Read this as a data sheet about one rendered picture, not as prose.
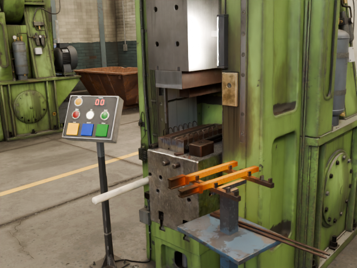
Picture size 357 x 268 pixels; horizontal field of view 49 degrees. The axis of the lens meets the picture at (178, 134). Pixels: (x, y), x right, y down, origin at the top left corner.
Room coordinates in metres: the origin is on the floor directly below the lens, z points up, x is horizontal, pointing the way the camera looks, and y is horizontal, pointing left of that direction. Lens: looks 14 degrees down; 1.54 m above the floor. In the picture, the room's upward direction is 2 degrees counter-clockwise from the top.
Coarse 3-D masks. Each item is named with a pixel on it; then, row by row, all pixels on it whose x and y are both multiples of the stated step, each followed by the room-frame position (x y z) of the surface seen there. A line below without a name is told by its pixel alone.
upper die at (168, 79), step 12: (156, 72) 2.19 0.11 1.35; (168, 72) 2.12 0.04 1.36; (180, 72) 2.07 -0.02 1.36; (192, 72) 2.13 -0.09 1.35; (204, 72) 2.20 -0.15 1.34; (216, 72) 2.28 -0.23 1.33; (156, 84) 2.19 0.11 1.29; (168, 84) 2.13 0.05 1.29; (180, 84) 2.07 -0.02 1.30; (192, 84) 2.12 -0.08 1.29; (204, 84) 2.20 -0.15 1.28
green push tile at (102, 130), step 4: (100, 124) 2.31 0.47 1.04; (104, 124) 2.30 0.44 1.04; (100, 128) 2.30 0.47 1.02; (104, 128) 2.29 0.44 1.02; (96, 132) 2.29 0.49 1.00; (100, 132) 2.28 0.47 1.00; (104, 132) 2.28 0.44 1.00; (96, 136) 2.29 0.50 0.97; (100, 136) 2.28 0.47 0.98; (104, 136) 2.27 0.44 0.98
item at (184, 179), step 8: (208, 168) 1.74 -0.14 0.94; (216, 168) 1.74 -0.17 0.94; (224, 168) 1.77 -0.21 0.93; (176, 176) 1.62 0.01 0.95; (184, 176) 1.62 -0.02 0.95; (192, 176) 1.64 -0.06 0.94; (200, 176) 1.67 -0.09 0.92; (168, 184) 1.58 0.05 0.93; (176, 184) 1.60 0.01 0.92; (184, 184) 1.62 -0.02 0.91
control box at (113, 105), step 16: (80, 96) 2.46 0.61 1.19; (96, 96) 2.42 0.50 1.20; (112, 96) 2.39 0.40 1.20; (80, 112) 2.40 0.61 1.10; (96, 112) 2.37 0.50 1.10; (112, 112) 2.34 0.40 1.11; (64, 128) 2.38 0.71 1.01; (80, 128) 2.34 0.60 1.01; (96, 128) 2.31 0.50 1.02; (112, 128) 2.28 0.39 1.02
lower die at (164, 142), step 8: (192, 128) 2.35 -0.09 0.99; (208, 128) 2.30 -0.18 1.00; (216, 128) 2.32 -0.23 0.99; (168, 136) 2.17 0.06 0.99; (192, 136) 2.14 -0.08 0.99; (200, 136) 2.17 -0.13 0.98; (160, 144) 2.18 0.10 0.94; (168, 144) 2.14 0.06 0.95; (176, 144) 2.10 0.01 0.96; (184, 144) 2.07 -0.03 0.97; (184, 152) 2.07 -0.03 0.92
